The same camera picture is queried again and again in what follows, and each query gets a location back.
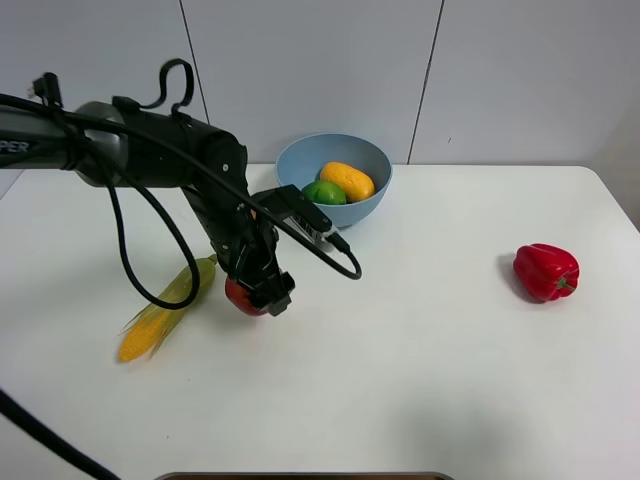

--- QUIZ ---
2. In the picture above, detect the corn cob with green husk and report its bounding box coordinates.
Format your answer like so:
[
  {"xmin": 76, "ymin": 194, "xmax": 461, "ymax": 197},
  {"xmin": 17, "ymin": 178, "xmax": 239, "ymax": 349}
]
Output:
[{"xmin": 116, "ymin": 254, "xmax": 217, "ymax": 363}]

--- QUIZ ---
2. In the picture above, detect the light blue bowl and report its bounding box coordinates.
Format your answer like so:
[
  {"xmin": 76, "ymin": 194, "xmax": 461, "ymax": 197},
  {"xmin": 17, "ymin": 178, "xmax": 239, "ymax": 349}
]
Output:
[{"xmin": 275, "ymin": 133, "xmax": 393, "ymax": 228}]

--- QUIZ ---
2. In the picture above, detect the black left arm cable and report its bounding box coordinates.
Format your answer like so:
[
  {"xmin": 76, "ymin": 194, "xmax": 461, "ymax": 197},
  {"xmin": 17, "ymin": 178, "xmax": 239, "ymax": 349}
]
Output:
[{"xmin": 0, "ymin": 58, "xmax": 363, "ymax": 480}]

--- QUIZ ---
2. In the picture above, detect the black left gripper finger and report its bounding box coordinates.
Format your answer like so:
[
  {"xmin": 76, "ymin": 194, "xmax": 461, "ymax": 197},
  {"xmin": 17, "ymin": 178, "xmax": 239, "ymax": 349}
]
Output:
[{"xmin": 249, "ymin": 271, "xmax": 295, "ymax": 317}]

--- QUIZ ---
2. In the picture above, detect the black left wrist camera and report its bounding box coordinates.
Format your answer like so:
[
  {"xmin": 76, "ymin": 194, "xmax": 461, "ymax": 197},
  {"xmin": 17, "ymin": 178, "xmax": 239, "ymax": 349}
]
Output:
[{"xmin": 251, "ymin": 185, "xmax": 336, "ymax": 244}]

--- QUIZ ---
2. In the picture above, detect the red apple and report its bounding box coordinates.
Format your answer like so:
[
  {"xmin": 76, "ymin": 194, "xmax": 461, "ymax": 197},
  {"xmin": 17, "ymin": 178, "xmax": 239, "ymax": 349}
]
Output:
[{"xmin": 225, "ymin": 276, "xmax": 267, "ymax": 317}]

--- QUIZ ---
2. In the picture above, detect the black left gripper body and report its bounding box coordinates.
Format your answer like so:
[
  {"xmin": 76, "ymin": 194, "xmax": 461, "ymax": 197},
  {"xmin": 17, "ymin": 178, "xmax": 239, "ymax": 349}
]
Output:
[{"xmin": 182, "ymin": 184, "xmax": 274, "ymax": 288}]

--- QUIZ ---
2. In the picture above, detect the green lime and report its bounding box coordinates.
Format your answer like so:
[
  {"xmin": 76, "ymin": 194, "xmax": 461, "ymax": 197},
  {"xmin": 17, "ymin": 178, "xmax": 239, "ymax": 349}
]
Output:
[{"xmin": 302, "ymin": 180, "xmax": 347, "ymax": 205}]

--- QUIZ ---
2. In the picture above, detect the yellow mango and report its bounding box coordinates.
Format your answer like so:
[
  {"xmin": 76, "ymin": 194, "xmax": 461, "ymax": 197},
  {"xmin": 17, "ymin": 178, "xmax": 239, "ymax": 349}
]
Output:
[{"xmin": 320, "ymin": 162, "xmax": 376, "ymax": 203}]

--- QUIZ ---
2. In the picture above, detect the red bell pepper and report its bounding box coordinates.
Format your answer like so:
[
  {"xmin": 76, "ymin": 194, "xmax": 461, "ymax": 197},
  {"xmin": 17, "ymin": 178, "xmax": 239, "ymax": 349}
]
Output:
[{"xmin": 513, "ymin": 243, "xmax": 580, "ymax": 303}]

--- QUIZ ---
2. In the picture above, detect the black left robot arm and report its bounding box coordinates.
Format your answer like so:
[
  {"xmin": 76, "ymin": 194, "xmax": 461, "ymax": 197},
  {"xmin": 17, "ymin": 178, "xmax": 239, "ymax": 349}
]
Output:
[{"xmin": 1, "ymin": 95, "xmax": 305, "ymax": 316}]

